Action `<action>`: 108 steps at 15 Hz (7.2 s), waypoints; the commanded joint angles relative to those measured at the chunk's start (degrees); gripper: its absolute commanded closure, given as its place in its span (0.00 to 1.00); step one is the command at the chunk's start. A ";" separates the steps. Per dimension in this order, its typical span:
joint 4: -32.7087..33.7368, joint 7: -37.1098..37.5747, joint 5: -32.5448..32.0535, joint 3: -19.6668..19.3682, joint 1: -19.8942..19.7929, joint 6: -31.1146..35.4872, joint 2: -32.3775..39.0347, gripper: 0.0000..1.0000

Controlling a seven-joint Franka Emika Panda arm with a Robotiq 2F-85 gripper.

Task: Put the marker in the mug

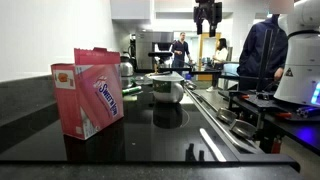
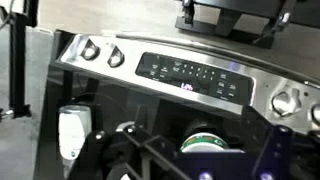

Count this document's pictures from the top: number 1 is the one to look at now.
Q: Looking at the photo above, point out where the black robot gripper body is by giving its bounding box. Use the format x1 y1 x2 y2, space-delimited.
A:
193 0 222 24

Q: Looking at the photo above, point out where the green white marker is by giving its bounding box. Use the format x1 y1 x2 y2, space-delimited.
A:
122 86 142 96

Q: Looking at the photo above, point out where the white green christmas mug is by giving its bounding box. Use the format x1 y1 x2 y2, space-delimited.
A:
153 74 184 103

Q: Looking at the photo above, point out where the woman in white top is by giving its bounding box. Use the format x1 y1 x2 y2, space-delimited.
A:
206 38 228 92

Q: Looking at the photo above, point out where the man in dark shirt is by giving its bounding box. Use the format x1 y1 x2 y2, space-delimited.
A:
171 32 193 68

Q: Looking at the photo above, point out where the person in navy jacket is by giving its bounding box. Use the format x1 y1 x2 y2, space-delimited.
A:
237 0 294 90

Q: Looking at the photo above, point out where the silver kettle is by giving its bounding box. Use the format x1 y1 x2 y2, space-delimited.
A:
120 54 134 77

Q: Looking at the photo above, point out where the black mounting table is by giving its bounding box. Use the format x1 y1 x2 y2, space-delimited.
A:
219 91 320 155

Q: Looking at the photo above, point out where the pink Sweet'N Low box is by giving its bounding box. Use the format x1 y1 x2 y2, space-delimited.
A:
51 48 124 140

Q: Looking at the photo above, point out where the black camera on stand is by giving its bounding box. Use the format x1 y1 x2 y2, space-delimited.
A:
148 51 172 73

